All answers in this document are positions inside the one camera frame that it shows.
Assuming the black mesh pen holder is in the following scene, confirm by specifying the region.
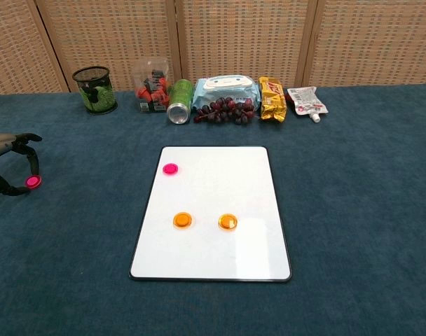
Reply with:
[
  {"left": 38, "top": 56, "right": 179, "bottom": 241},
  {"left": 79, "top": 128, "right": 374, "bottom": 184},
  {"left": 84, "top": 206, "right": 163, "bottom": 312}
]
[{"left": 71, "top": 66, "right": 118, "bottom": 116}]

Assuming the dark red grape bunch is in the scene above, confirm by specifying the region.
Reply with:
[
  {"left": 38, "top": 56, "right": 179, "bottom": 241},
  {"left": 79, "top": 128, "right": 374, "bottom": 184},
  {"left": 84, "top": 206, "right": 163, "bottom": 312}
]
[{"left": 193, "top": 97, "right": 256, "bottom": 126}]

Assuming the white magnetic board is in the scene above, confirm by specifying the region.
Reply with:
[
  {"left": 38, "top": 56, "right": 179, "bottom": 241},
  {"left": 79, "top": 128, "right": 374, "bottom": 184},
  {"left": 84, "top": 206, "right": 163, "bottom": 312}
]
[{"left": 128, "top": 146, "right": 293, "bottom": 284}]

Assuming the orange disc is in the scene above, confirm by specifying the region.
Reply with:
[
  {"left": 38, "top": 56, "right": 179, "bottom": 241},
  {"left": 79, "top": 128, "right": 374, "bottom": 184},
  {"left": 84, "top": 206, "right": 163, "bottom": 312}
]
[
  {"left": 172, "top": 212, "right": 193, "bottom": 229},
  {"left": 218, "top": 213, "right": 239, "bottom": 231}
]

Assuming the white spouted drink pouch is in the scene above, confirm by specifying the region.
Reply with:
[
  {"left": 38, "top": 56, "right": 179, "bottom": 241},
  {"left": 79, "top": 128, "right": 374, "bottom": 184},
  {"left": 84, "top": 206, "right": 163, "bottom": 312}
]
[{"left": 286, "top": 86, "right": 329, "bottom": 123}]

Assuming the woven bamboo folding screen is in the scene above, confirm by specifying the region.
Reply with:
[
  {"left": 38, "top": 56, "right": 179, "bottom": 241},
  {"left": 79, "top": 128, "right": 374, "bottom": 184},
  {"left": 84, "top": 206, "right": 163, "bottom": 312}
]
[{"left": 0, "top": 0, "right": 426, "bottom": 96}]

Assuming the green can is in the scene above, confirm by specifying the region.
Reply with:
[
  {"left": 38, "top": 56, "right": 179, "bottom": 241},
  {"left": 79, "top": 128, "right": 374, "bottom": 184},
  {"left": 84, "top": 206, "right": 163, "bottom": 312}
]
[{"left": 166, "top": 78, "right": 195, "bottom": 125}]

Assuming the clear box with red items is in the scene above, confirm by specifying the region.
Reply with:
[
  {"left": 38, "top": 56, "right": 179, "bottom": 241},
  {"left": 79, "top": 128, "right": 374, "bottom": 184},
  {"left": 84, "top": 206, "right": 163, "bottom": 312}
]
[{"left": 134, "top": 58, "right": 172, "bottom": 113}]

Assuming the blue wet wipes pack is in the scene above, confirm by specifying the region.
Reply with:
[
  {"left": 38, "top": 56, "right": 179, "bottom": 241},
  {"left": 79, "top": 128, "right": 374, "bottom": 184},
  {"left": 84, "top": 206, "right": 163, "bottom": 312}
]
[{"left": 191, "top": 75, "right": 262, "bottom": 113}]

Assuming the yellow snack packet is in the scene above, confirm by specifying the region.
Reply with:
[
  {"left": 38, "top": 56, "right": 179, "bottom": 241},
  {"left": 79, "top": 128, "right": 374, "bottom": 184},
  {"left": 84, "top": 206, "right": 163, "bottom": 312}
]
[{"left": 257, "top": 76, "right": 289, "bottom": 124}]

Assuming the blue felt table cover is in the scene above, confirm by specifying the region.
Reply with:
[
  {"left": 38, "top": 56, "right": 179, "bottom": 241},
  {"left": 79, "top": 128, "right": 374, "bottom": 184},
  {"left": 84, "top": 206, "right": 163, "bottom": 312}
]
[{"left": 0, "top": 83, "right": 426, "bottom": 336}]

